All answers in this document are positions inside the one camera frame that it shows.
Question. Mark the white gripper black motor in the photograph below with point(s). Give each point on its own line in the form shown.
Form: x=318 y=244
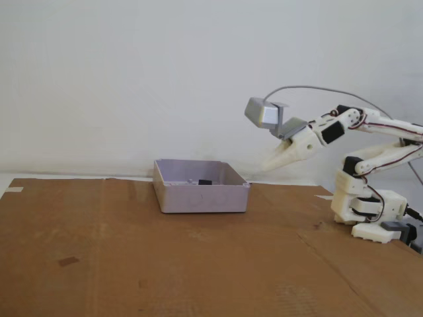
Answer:
x=301 y=146

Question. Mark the black rectangular block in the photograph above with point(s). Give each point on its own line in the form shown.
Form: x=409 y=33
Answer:
x=205 y=182

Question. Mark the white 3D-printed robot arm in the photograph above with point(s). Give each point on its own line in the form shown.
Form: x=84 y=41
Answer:
x=380 y=204

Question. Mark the pale lilac plastic box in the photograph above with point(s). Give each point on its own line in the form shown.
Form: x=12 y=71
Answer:
x=198 y=201

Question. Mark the silver wrist webcam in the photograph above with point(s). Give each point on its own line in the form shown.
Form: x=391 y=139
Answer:
x=259 y=110

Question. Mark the small white tape strip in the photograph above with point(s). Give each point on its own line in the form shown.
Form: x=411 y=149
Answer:
x=324 y=197

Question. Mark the grey table clamp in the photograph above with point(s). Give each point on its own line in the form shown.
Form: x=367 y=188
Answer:
x=393 y=226

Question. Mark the brown cardboard sheet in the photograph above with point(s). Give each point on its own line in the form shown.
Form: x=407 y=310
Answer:
x=132 y=264

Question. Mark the beige masking tape piece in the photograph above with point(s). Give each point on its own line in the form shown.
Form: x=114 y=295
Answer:
x=15 y=190

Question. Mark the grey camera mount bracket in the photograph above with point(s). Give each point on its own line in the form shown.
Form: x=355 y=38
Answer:
x=294 y=127

